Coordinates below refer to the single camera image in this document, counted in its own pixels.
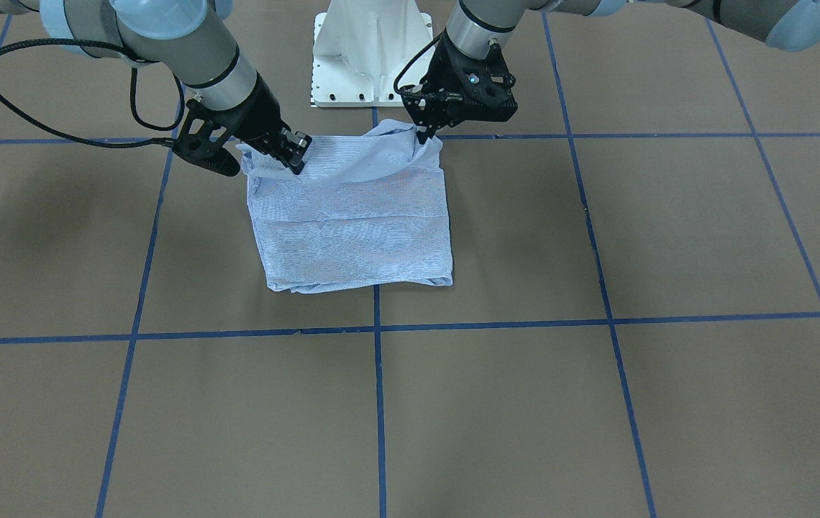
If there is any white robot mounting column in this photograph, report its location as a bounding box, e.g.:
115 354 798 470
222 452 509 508
311 1 434 109

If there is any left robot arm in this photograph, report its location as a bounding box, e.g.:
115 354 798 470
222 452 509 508
393 1 820 144

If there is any light blue striped shirt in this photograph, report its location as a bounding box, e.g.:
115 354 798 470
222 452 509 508
238 120 454 294

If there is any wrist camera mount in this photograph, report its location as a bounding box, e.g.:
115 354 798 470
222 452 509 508
461 39 518 122
170 99 240 177

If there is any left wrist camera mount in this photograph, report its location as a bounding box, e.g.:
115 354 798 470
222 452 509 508
461 39 518 122

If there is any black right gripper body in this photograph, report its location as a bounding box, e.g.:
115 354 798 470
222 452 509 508
228 75 291 160

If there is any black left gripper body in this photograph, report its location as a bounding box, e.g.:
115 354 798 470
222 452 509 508
420 32 477 122

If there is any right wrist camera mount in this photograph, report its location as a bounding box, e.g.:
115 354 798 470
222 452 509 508
170 99 240 177

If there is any black camera cable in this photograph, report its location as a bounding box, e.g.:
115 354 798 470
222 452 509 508
393 33 447 97

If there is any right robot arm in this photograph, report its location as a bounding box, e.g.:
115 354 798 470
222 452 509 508
0 1 311 177

